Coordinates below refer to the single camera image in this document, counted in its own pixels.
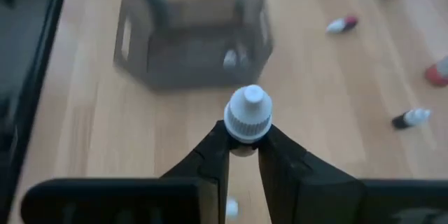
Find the small dark food coloring bottle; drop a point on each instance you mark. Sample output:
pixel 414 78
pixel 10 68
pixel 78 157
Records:
pixel 248 115
pixel 411 118

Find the black aluminium table frame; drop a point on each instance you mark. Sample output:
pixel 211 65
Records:
pixel 40 77

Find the small red food coloring bottle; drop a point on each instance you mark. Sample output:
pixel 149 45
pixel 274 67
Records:
pixel 341 24

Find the smoky transparent plastic bin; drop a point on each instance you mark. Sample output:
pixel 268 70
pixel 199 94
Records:
pixel 192 56

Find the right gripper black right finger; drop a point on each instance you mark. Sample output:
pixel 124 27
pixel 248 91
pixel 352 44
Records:
pixel 315 196

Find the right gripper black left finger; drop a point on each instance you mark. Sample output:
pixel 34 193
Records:
pixel 140 203

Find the large pink food coloring bottle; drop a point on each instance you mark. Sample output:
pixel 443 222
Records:
pixel 437 73

